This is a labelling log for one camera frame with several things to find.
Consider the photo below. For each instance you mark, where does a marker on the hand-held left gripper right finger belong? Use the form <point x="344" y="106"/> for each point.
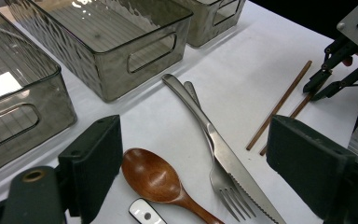
<point x="307" y="161"/>

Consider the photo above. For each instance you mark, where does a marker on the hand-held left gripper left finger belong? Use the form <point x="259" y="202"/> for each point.
<point x="96" y="161"/>

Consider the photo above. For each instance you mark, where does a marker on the brown wooden chopstick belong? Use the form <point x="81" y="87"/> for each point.
<point x="292" y="117"/>
<point x="279" y="104"/>

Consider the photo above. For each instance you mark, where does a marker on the brown wooden spoon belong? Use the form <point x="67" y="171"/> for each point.
<point x="152" y="177"/>

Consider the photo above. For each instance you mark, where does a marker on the white ceramic spoon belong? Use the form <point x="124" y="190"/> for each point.
<point x="140" y="208"/>

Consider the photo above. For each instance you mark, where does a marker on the steel table knife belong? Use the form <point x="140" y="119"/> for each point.
<point x="230" y="161"/>

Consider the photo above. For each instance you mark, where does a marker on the smoky clear plastic bin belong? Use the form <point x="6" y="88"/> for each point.
<point x="43" y="102"/>
<point x="115" y="71"/>
<point x="205" y="28"/>

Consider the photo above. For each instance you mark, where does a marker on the steel fork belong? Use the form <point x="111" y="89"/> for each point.
<point x="222" y="182"/>

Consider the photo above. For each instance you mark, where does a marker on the black curtain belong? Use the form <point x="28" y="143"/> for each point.
<point x="292" y="12"/>

